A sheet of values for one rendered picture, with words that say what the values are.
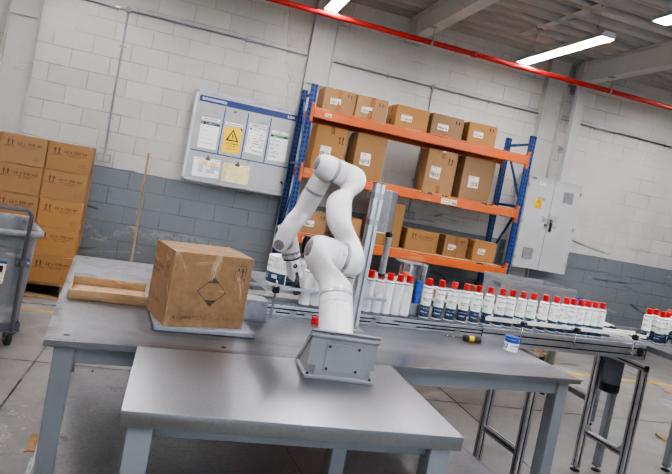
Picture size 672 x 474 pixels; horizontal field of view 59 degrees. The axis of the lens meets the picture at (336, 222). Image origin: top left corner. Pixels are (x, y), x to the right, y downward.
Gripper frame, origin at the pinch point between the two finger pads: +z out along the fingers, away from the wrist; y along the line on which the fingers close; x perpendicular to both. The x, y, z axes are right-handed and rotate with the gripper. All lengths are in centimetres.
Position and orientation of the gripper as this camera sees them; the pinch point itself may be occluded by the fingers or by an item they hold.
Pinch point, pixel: (296, 290)
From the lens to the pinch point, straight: 273.5
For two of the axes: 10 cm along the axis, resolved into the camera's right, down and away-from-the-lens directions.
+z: 1.4, 9.8, 1.8
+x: -9.3, 1.9, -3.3
